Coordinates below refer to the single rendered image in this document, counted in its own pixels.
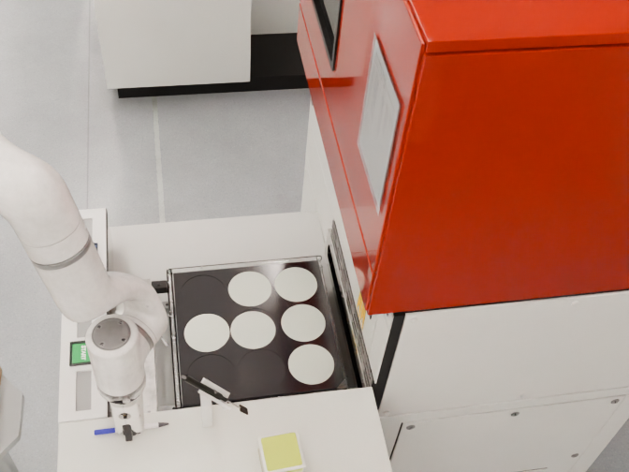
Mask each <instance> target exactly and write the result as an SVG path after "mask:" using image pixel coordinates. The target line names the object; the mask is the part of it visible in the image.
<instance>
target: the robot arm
mask: <svg viewBox="0 0 629 472"><path fill-rule="evenodd" d="M0 215H1V216H2V217H4V218H5V219H6V220H7V221H8V223H9V224H10V225H11V226H12V228H13V229H14V231H15V233H16V235H17V236H18V238H19V240H20V242H21V244H22V246H23V248H24V250H25V252H26V254H27V255H28V257H29V258H30V260H31V261H32V263H33V265H34V267H35V268H36V270H37V273H38V274H39V276H40V278H41V280H42V281H43V283H44V285H45V286H46V288H47V290H48V291H49V293H50V294H51V297H52V299H53V300H54V302H55V304H56V305H57V307H58V308H59V310H60V311H61V313H62V314H63V315H64V316H65V317H66V318H68V319H69V320H71V321H73V322H77V323H83V322H88V321H91V320H93V319H96V318H97V317H100V316H102V315H104V314H105V313H107V312H108V311H109V310H110V309H112V308H113V307H115V306H117V305H118V304H120V303H123V304H124V312H123V314H122V315H118V314H111V315H105V316H103V317H100V318H98V319H97V320H95V321H94V322H93V323H92V324H91V325H90V326H89V328H88V330H87V332H86V334H85V344H86V347H87V350H88V354H89V358H90V362H91V364H92V368H93V372H94V375H95V382H96V385H97V390H98V391H99V393H100V395H101V396H102V397H103V398H104V399H106V400H107V401H109V402H110V408H111V413H112V417H113V421H114V425H115V429H116V432H117V433H118V434H119V435H120V434H121V433H122V432H123V433H124V435H125V441H126V442H127V441H133V435H136V434H140V432H142V431H143V429H144V414H143V390H144V388H145V385H146V374H145V368H144V363H145V360H146V358H147V356H148V354H149V353H150V351H151V350H152V348H153V347H154V346H155V344H156V343H157V342H158V340H159V339H160V338H161V337H162V335H163V334H164V332H165V330H166V328H167V326H168V316H167V313H166V310H165V308H164V305H163V304H162V302H161V300H160V298H159V296H158V294H157V293H156V291H155V289H154V288H153V287H152V286H151V285H150V284H149V283H148V282H146V281H145V280H143V279H141V278H139V277H136V276H134V275H131V274H128V273H118V272H107V271H106V269H105V267H104V264H103V262H102V260H101V258H100V256H99V254H98V252H97V250H96V248H95V244H94V242H93V240H92V237H91V235H90V233H89V231H88V229H87V228H86V225H85V223H84V221H83V219H82V217H81V215H80V211H79V209H78V207H77V205H76V203H75V201H74V199H73V197H72V195H71V193H70V191H69V189H68V187H67V185H66V182H65V181H64V179H63V178H62V176H61V175H60V174H59V173H58V171H57V170H56V169H54V168H53V167H52V166H51V165H49V164H48V163H47V162H45V161H43V160H42V159H40V158H38V157H36V156H34V155H32V154H30V153H28V152H26V151H24V150H23V149H21V148H19V147H18V146H16V145H14V144H13V143H12V142H10V141H9V140H7V139H6V138H5V137H4V136H3V135H2V133H1V132H0Z"/></svg>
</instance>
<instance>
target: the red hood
mask: <svg viewBox="0 0 629 472"><path fill-rule="evenodd" d="M297 41H298V45H299V49H300V56H301V60H302V63H303V67H304V71H305V75H306V79H307V82H308V86H309V90H310V94H311V98H312V101H313V105H314V112H315V116H316V120H317V122H318V126H319V130H320V134H321V138H322V141H323V145H324V149H325V153H326V157H327V160H328V164H329V171H330V175H331V179H332V182H333V186H334V190H335V194H336V198H337V201H338V204H339V208H340V212H341V216H342V220H343V223H344V230H345V234H346V238H347V241H348V245H349V249H350V253H351V257H352V260H353V264H354V268H355V272H356V276H357V279H358V285H359V289H360V293H361V297H362V300H363V304H364V308H365V310H366V311H367V314H368V316H370V315H380V314H388V313H398V312H407V311H416V310H426V309H435V308H444V307H453V306H463V305H472V304H481V303H491V302H508V301H517V300H527V299H536V298H546V297H554V296H563V295H573V294H582V293H592V292H601V291H610V290H619V289H628V288H629V0H300V5H299V19H298V33H297Z"/></svg>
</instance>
